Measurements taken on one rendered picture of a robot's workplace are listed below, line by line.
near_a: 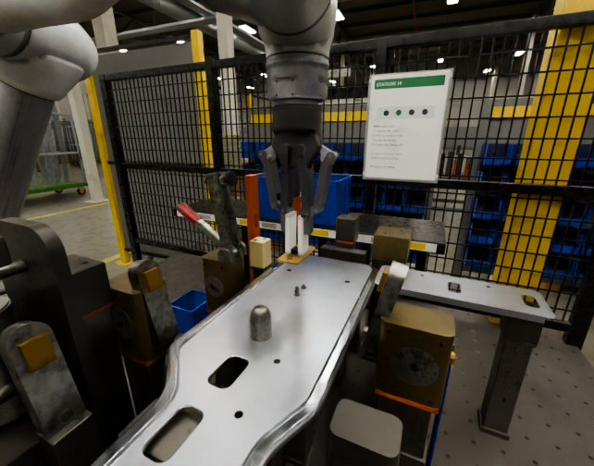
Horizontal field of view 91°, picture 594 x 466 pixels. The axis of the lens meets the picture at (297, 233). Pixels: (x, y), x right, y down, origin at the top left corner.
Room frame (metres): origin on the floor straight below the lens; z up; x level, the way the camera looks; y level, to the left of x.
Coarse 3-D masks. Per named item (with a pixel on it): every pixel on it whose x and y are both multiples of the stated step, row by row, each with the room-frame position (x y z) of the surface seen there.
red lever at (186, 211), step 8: (184, 208) 0.57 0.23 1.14; (184, 216) 0.57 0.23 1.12; (192, 216) 0.56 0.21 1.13; (200, 216) 0.57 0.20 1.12; (192, 224) 0.56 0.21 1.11; (200, 224) 0.56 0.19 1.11; (208, 232) 0.55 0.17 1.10; (216, 232) 0.56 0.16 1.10; (216, 240) 0.54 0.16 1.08; (232, 248) 0.53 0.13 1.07
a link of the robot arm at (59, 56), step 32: (32, 32) 0.62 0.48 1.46; (64, 32) 0.68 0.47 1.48; (0, 64) 0.64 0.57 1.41; (32, 64) 0.64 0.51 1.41; (64, 64) 0.69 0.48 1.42; (96, 64) 0.79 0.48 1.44; (0, 96) 0.65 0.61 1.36; (32, 96) 0.67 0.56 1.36; (64, 96) 0.73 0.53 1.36; (0, 128) 0.65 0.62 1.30; (32, 128) 0.69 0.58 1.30; (0, 160) 0.66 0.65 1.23; (32, 160) 0.71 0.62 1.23; (0, 192) 0.66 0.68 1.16; (0, 288) 0.68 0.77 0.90
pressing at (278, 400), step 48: (288, 288) 0.50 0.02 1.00; (336, 288) 0.50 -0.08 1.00; (192, 336) 0.36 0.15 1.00; (240, 336) 0.36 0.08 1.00; (288, 336) 0.36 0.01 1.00; (336, 336) 0.36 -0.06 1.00; (192, 384) 0.27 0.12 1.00; (240, 384) 0.27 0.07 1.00; (288, 384) 0.27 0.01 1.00; (144, 432) 0.21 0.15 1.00; (192, 432) 0.21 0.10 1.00; (240, 432) 0.21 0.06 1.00; (288, 432) 0.22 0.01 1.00
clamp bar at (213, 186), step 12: (204, 180) 0.55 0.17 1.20; (216, 180) 0.53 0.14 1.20; (228, 180) 0.52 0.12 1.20; (216, 192) 0.53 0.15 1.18; (228, 192) 0.55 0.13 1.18; (216, 204) 0.53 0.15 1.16; (228, 204) 0.55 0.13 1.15; (216, 216) 0.53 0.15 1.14; (228, 216) 0.55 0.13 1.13; (228, 228) 0.52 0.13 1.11; (228, 240) 0.52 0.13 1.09; (240, 240) 0.55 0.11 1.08; (240, 252) 0.54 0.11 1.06
